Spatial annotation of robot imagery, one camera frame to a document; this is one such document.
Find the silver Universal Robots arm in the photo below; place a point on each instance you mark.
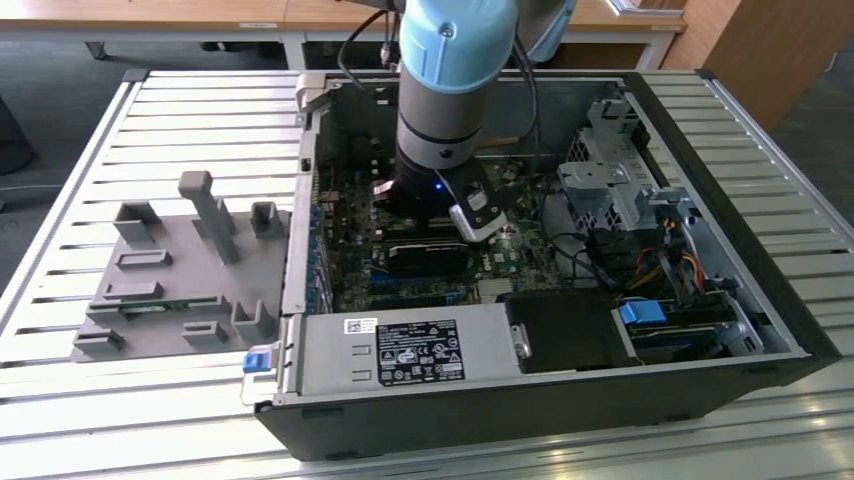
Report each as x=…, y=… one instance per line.
x=440, y=110

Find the black RAM slot bank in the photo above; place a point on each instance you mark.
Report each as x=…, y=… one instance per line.
x=414, y=233

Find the black graphics card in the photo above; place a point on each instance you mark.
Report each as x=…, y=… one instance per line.
x=427, y=260

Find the green motherboard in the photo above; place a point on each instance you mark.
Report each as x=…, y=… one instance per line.
x=520, y=240

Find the silver chipset heat sink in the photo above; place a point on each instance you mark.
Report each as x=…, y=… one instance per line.
x=496, y=290

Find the silver metal drive cage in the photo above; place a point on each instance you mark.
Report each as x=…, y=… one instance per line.
x=594, y=185

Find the black plastic shroud box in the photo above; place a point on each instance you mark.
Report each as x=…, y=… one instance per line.
x=560, y=330

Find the silver power supply with label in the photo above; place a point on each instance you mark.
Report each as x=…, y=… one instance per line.
x=333, y=360

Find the grey plastic parts rack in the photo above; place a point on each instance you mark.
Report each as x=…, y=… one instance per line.
x=173, y=270

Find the blue case latch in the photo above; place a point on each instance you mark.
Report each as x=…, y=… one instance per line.
x=256, y=361

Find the hard disk in blue carrier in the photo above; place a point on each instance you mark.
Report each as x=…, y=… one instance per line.
x=640, y=315

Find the green RAM stick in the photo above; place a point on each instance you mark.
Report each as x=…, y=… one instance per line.
x=176, y=305

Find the black open PC case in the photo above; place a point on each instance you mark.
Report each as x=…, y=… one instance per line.
x=467, y=425

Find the wooden desk with white legs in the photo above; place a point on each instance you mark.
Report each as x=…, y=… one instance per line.
x=133, y=12

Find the brown wooden cabinet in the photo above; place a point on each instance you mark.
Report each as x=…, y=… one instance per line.
x=767, y=50

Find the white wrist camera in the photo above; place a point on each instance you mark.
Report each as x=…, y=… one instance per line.
x=476, y=225

